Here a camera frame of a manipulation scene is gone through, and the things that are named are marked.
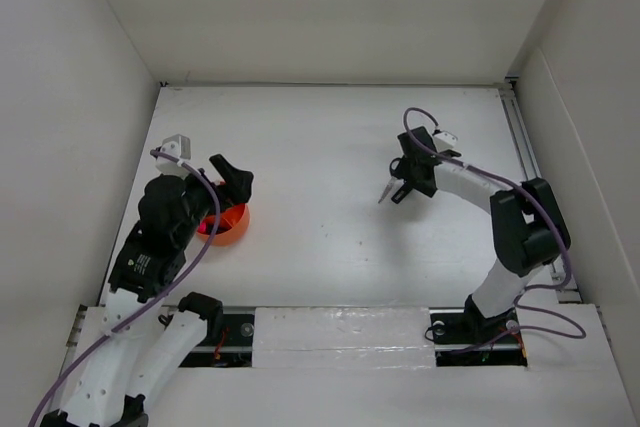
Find black blue utility knife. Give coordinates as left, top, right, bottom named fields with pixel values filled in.
left=391, top=183, right=413, bottom=204

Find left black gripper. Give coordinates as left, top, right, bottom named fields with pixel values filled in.
left=176, top=154, right=253, bottom=244

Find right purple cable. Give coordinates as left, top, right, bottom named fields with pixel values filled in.
left=403, top=106, right=587, bottom=353

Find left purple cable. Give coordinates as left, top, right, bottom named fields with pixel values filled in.
left=27, top=149, right=224, bottom=427

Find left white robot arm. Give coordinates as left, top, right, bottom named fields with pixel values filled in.
left=29, top=149, right=254, bottom=426

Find aluminium rail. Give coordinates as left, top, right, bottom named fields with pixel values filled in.
left=491, top=77, right=582, bottom=304

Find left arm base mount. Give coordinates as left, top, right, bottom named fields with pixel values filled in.
left=158, top=292, right=256, bottom=368

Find orange round pen holder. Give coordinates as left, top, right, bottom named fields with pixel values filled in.
left=196, top=182, right=250, bottom=247

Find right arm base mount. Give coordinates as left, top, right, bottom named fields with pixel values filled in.
left=424, top=308, right=528, bottom=368

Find black handled scissors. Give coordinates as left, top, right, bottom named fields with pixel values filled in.
left=378, top=157, right=401, bottom=204

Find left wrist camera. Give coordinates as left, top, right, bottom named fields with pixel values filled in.
left=151, top=134, right=191, bottom=178

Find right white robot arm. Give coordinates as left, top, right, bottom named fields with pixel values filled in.
left=390, top=127, right=571, bottom=341

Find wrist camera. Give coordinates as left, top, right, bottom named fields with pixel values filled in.
left=433, top=130, right=461, bottom=158
left=151, top=134, right=191, bottom=178

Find purple cable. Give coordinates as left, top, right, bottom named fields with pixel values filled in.
left=27, top=149, right=224, bottom=427
left=403, top=106, right=587, bottom=353

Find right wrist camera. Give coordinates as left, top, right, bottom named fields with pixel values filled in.
left=433, top=130, right=461, bottom=158

